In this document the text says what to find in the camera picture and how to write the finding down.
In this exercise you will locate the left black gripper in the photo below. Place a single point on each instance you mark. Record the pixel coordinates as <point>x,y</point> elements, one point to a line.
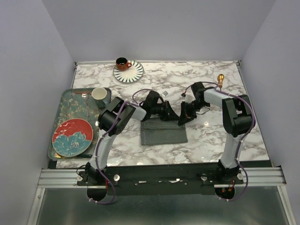
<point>168,114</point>

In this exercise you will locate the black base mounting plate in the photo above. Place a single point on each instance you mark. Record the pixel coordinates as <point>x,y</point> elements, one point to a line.
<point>176,179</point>

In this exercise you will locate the white striped saucer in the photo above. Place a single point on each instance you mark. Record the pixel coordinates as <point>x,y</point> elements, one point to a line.
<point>131,75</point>

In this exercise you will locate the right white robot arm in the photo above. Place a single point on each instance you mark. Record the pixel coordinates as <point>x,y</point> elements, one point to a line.
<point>238,121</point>

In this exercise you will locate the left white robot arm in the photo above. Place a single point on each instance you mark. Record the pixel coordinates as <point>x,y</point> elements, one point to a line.
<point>112,121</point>

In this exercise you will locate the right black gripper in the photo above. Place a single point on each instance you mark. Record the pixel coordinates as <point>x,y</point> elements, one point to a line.
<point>185,115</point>

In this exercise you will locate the white and green cup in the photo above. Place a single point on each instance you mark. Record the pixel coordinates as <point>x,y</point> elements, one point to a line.
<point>102,97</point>

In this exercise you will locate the grey cloth napkin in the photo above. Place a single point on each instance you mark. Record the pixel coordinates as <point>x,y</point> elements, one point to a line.
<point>157,132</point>

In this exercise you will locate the red and black cup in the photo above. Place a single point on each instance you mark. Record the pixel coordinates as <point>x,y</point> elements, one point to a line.
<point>123,64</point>

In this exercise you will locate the gold spoon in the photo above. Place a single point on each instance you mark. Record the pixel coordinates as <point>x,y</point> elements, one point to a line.
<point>220,79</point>

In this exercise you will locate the silver spoon on tray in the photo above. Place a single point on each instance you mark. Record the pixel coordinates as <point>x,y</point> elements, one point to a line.
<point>85,97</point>

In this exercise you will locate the red and blue plate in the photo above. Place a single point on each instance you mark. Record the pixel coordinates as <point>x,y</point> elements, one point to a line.
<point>72,137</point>

